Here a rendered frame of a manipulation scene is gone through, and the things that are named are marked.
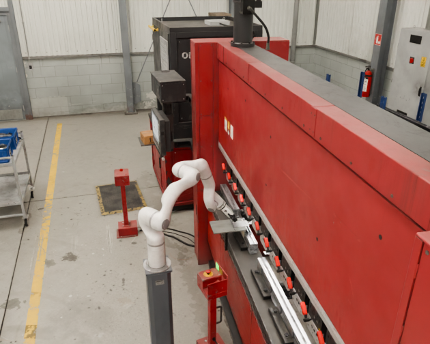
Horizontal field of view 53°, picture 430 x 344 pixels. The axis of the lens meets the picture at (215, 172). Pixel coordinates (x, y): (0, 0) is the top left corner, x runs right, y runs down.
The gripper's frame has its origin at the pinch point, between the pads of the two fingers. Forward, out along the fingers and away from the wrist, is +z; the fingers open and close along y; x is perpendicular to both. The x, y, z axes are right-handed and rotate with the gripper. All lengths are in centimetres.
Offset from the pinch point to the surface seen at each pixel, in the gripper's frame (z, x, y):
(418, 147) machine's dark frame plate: -83, -94, -169
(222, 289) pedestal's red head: 14, 36, -42
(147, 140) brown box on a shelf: -34, 43, 196
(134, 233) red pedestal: 27, 127, 156
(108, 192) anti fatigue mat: 9, 153, 276
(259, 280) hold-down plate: 14, 8, -59
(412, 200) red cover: -86, -77, -188
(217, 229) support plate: -4.2, 15.3, -4.3
